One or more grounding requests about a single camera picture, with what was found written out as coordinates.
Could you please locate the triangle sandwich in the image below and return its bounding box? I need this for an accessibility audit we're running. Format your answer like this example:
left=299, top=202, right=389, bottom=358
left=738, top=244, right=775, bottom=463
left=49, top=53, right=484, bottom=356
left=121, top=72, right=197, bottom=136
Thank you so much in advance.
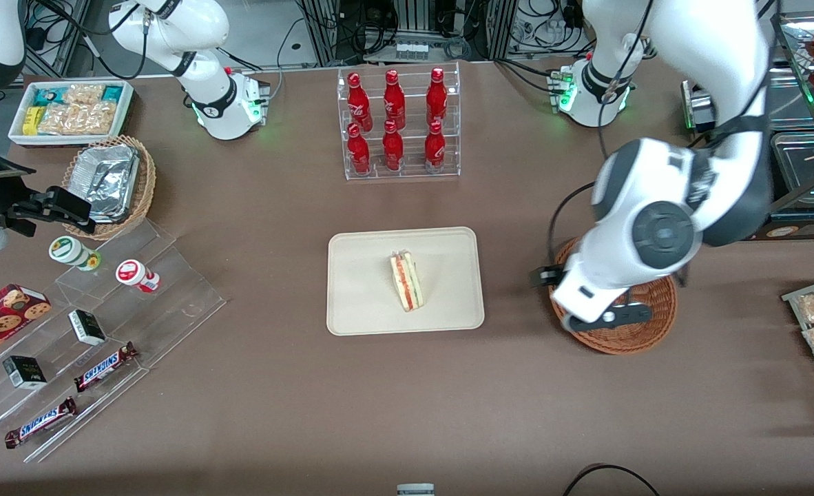
left=389, top=251, right=424, bottom=313

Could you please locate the brown wicker basket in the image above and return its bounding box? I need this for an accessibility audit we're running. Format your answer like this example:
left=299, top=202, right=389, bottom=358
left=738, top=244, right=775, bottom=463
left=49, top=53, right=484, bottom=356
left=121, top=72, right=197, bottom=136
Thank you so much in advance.
left=548, top=238, right=678, bottom=355

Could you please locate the light wicker basket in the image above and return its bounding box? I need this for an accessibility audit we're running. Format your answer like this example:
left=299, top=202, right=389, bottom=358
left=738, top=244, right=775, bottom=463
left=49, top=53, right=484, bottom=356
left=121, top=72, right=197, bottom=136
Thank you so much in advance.
left=61, top=135, right=157, bottom=241

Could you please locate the steel tray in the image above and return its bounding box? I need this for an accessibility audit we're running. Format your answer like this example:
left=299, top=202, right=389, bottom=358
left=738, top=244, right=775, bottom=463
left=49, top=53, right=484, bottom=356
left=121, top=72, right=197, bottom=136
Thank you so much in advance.
left=771, top=131, right=814, bottom=202

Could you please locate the cream plastic tray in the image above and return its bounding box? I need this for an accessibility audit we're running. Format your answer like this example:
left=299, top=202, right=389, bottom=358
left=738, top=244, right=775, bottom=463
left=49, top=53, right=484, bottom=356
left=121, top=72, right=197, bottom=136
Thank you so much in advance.
left=326, top=227, right=486, bottom=337

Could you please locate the green sunflower snack cup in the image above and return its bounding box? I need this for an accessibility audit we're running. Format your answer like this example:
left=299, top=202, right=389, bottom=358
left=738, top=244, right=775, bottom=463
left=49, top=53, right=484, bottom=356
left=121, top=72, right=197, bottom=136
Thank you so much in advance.
left=49, top=236, right=102, bottom=271

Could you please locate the silver foil container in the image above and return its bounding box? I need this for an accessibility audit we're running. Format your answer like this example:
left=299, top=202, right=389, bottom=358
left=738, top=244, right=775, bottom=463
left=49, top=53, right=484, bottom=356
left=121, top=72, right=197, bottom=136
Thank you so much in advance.
left=73, top=143, right=140, bottom=225

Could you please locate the white snack bin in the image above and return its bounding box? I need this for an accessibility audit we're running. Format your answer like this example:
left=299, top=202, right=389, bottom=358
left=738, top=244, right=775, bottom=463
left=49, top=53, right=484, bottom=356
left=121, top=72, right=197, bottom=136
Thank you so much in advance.
left=8, top=81, right=134, bottom=147

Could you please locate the clear cracker bag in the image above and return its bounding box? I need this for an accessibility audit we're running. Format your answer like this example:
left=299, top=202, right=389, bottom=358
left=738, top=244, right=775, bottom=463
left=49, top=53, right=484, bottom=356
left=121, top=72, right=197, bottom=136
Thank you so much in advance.
left=39, top=102, right=118, bottom=136
left=66, top=83, right=107, bottom=105

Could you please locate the red lidded snack cup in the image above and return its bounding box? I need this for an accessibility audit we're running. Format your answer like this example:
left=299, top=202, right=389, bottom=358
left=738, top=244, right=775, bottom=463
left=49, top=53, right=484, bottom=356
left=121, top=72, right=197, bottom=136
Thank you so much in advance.
left=116, top=259, right=161, bottom=293

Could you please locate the red tartan cookie box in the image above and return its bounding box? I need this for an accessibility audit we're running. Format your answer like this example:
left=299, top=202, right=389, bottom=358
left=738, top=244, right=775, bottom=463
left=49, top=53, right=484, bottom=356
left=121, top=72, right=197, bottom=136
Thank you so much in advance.
left=0, top=284, right=52, bottom=366

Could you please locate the small black carton box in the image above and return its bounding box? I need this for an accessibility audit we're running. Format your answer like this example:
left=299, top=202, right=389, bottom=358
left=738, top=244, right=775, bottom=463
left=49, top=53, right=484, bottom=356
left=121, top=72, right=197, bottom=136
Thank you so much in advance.
left=68, top=309, right=107, bottom=347
left=2, top=355, right=48, bottom=391

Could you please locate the clear acrylic stepped shelf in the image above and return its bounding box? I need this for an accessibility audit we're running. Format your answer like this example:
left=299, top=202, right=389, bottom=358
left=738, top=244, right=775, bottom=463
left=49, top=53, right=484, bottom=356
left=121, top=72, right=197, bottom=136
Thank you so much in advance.
left=0, top=218, right=227, bottom=464

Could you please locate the Snickers chocolate bar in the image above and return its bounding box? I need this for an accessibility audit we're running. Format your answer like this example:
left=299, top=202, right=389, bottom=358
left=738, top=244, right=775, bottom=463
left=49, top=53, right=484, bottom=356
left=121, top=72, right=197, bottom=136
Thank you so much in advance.
left=4, top=397, right=79, bottom=450
left=73, top=342, right=139, bottom=393

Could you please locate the black box device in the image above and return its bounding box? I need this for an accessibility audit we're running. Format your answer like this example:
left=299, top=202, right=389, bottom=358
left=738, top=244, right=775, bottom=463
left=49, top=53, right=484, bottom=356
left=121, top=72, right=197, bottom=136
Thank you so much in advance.
left=681, top=79, right=719, bottom=133

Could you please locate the red cola bottle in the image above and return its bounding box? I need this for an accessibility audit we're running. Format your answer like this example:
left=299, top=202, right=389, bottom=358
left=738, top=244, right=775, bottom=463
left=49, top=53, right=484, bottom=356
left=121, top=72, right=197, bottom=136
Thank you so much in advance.
left=382, top=120, right=404, bottom=172
left=384, top=69, right=406, bottom=130
left=426, top=67, right=448, bottom=126
left=424, top=120, right=446, bottom=173
left=347, top=72, right=373, bottom=132
left=347, top=123, right=371, bottom=174

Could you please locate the clear acrylic bottle rack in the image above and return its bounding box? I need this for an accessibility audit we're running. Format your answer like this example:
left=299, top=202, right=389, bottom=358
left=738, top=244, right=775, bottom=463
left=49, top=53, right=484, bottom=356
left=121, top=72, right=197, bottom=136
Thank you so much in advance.
left=337, top=62, right=461, bottom=181

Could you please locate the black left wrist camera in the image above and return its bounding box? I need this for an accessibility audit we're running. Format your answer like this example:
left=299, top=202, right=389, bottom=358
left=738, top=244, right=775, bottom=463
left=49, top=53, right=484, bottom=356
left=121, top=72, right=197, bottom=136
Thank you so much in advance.
left=530, top=264, right=567, bottom=288

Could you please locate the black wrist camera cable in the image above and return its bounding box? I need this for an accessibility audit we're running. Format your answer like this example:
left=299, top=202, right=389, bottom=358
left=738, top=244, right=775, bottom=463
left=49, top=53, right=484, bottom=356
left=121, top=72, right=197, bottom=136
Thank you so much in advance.
left=547, top=181, right=597, bottom=271

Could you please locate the black loose cable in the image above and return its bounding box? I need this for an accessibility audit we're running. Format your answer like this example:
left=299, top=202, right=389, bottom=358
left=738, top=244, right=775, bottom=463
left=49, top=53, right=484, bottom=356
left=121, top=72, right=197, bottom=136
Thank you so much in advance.
left=562, top=464, right=659, bottom=496

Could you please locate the aluminium frame rack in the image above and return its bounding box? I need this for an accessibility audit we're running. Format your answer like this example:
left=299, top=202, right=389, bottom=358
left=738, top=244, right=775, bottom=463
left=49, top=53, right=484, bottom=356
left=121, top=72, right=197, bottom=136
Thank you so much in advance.
left=297, top=0, right=518, bottom=66

